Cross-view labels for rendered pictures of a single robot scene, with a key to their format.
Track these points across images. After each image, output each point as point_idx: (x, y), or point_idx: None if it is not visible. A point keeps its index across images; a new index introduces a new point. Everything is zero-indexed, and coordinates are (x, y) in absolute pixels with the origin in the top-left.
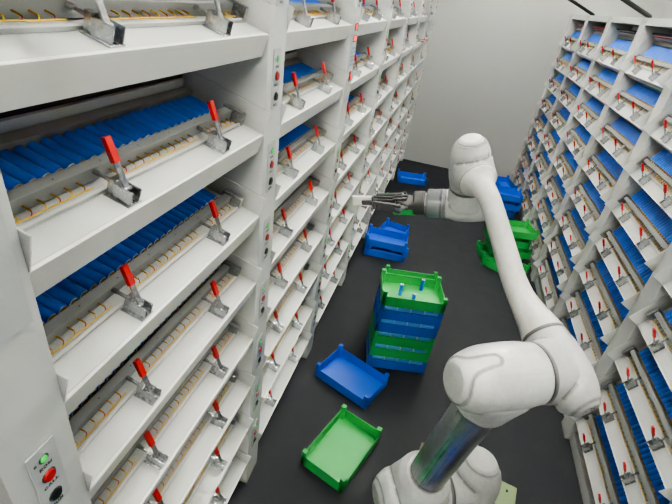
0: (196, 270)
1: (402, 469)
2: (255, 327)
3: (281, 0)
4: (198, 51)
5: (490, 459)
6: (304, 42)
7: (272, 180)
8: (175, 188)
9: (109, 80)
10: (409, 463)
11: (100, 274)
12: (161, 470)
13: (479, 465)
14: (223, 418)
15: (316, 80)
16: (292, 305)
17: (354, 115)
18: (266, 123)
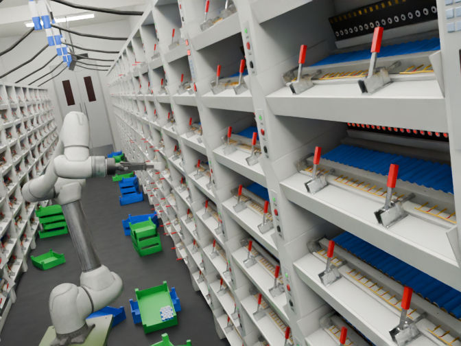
0: (170, 130)
1: (105, 266)
2: (188, 200)
3: (159, 42)
4: (156, 61)
5: (56, 290)
6: (171, 58)
7: (174, 120)
8: (160, 96)
9: (154, 66)
10: (102, 266)
11: None
12: (179, 192)
13: (63, 284)
14: (195, 232)
15: None
16: (221, 267)
17: (246, 156)
18: (167, 90)
